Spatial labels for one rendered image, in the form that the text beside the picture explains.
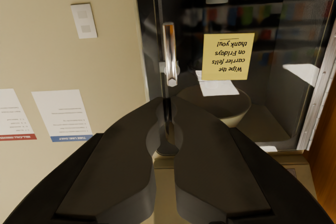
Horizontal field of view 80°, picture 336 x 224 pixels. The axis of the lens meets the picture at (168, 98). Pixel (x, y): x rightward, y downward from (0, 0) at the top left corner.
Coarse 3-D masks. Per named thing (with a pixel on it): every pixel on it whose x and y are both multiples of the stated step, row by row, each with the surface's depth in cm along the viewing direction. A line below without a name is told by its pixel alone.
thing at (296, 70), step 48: (144, 0) 29; (192, 0) 29; (240, 0) 29; (288, 0) 28; (144, 48) 32; (192, 48) 32; (288, 48) 32; (192, 96) 36; (240, 96) 36; (288, 96) 36; (288, 144) 41
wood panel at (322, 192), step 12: (324, 108) 43; (324, 120) 43; (324, 132) 43; (312, 144) 47; (324, 144) 43; (312, 156) 48; (324, 156) 44; (312, 168) 48; (324, 168) 44; (324, 180) 44; (324, 192) 44; (324, 204) 44
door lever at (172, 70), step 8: (168, 24) 26; (168, 32) 26; (168, 40) 26; (168, 48) 27; (168, 56) 27; (168, 64) 28; (176, 64) 28; (168, 72) 29; (176, 72) 29; (168, 80) 29; (176, 80) 29
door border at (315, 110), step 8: (328, 40) 31; (328, 48) 31; (328, 56) 32; (328, 64) 33; (320, 72) 33; (328, 72) 33; (320, 80) 34; (328, 80) 34; (320, 88) 35; (328, 88) 34; (312, 96) 35; (320, 96) 35; (312, 104) 36; (312, 112) 37; (320, 112) 36; (304, 120) 38; (312, 120) 38; (304, 128) 39; (312, 128) 39; (304, 136) 39; (312, 136) 39; (304, 144) 40
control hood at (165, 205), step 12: (276, 156) 43; (288, 156) 43; (300, 156) 43; (156, 168) 43; (168, 168) 42; (288, 168) 41; (300, 168) 41; (156, 180) 42; (168, 180) 42; (300, 180) 40; (312, 180) 40; (156, 192) 41; (168, 192) 41; (312, 192) 39; (156, 204) 40; (168, 204) 40; (156, 216) 40; (168, 216) 40; (180, 216) 40
